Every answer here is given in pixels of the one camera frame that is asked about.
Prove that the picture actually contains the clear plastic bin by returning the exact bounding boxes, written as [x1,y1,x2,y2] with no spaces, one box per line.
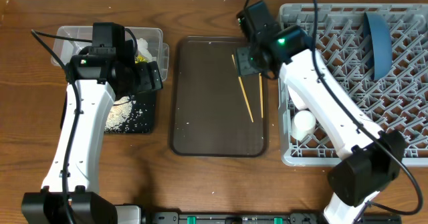
[53,26,169,82]

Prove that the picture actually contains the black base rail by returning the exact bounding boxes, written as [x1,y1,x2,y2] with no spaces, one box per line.
[143,205,402,224]

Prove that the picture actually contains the white paper cup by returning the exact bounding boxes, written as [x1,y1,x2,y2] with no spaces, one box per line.
[290,110,316,141]

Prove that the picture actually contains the yellow snack wrapper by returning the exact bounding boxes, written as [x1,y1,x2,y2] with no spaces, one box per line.
[134,55,147,64]

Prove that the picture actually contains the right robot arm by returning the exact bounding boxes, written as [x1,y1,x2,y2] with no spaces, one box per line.
[235,1,406,223]

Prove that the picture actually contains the dark blue plate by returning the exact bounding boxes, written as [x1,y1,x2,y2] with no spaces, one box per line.
[363,12,393,81]

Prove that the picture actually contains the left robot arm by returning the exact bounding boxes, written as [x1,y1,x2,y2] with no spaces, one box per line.
[21,22,169,223]

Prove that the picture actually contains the rice food scraps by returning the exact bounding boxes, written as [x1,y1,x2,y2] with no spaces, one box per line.
[104,96,145,133]

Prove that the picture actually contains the pink white bowl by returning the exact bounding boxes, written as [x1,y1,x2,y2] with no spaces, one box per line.
[288,86,308,110]

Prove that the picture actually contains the black plastic tray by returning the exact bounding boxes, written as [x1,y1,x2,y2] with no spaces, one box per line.
[60,90,158,134]

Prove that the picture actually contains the grey dishwasher rack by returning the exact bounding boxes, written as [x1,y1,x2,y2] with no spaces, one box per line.
[278,3,427,167]

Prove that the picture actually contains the white napkin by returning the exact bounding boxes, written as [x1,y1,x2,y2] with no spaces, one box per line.
[136,38,156,62]

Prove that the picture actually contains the wooden chopstick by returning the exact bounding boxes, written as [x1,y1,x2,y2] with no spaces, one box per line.
[231,54,254,123]
[258,73,264,118]

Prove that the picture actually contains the brown serving tray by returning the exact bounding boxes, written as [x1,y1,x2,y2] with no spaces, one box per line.
[169,36,268,157]

